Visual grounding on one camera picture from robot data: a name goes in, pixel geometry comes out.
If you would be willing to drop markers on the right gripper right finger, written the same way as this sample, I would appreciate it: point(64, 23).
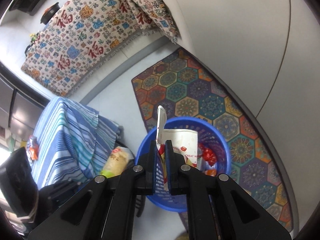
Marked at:
point(197, 187)

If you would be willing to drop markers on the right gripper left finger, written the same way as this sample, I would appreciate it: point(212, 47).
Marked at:
point(121, 193)

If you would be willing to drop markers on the orange snack bag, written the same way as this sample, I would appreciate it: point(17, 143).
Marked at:
point(211, 173)

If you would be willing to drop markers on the beige bread wrapper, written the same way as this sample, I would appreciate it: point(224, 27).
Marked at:
point(117, 162)

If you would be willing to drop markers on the blue plastic trash basket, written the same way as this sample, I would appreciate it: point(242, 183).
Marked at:
point(207, 135)

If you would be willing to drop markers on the blue striped tablecloth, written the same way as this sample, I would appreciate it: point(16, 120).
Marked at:
point(74, 142)

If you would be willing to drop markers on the colourful hexagon floor mat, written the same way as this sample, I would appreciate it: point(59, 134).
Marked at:
point(184, 87)

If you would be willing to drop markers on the grey refrigerator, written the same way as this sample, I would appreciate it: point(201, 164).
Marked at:
point(19, 113)

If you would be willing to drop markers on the patterned fu character blanket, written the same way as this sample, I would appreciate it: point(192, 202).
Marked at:
point(84, 34)

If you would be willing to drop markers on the black pot orange knob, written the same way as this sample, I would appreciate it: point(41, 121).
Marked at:
point(49, 13)

